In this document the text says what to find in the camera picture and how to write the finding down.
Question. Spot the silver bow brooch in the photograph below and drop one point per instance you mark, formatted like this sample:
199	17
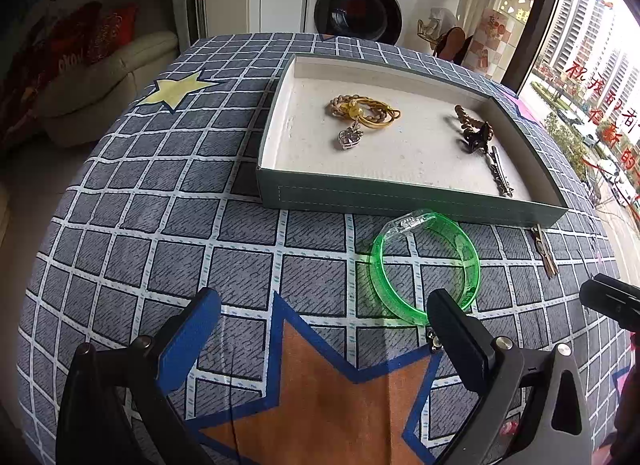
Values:
436	340

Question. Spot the brown chair back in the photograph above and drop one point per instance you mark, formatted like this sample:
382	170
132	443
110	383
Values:
452	47

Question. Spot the red patterned cushion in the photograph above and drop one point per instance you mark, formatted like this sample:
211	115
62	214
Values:
112	35

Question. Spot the gold hair clip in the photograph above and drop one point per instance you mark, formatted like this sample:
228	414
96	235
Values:
545	255

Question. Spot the red blanket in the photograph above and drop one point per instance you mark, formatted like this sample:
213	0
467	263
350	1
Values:
45	70

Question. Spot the black hair claw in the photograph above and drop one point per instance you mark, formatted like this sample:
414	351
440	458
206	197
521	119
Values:
477	140

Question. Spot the brown scrunchie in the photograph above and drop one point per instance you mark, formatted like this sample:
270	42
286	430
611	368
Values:
465	117

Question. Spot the silver hair clip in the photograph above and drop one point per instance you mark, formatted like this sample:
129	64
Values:
500	172

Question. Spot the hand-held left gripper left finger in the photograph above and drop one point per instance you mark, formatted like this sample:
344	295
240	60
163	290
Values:
187	340

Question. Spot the grey-green shallow tray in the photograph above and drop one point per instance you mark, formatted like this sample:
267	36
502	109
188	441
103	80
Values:
400	155

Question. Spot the green translucent bangle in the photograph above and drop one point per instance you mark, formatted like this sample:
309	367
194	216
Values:
380	280

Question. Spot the grey checked star tablecloth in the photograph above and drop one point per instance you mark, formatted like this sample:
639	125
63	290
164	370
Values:
150	225

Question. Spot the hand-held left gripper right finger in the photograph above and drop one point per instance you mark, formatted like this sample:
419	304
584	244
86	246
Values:
457	340

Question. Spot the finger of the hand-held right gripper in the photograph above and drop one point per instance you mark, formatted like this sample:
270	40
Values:
612	300

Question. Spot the white printed bag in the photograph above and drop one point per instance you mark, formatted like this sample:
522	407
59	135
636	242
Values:
437	22

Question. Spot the pink checked gift bag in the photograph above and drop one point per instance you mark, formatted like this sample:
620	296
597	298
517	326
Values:
490	40

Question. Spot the cream sofa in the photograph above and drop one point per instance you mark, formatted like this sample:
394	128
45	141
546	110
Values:
115	90

